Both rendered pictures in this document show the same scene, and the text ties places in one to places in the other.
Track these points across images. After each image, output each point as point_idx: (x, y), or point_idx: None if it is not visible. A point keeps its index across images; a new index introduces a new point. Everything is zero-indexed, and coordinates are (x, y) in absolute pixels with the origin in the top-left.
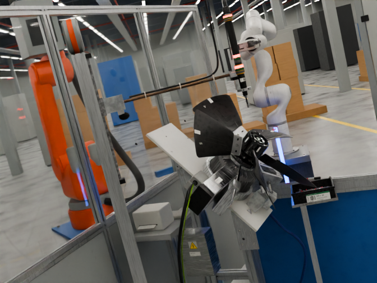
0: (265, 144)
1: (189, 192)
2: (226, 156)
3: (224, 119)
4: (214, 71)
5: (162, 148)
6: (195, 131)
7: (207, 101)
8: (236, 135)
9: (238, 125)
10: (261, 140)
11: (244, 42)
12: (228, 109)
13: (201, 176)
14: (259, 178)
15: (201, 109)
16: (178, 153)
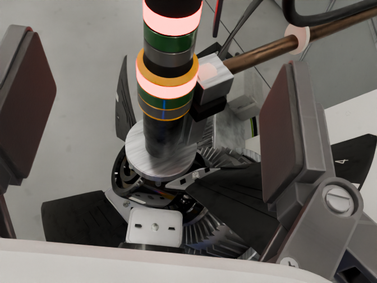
0: (118, 176)
1: (235, 54)
2: (217, 159)
3: (246, 174)
4: (297, 13)
5: (364, 94)
6: (246, 8)
7: (348, 176)
8: (200, 176)
9: (197, 179)
10: (128, 175)
11: (109, 247)
12: (246, 198)
13: (234, 80)
14: (122, 70)
15: (346, 151)
16: (338, 133)
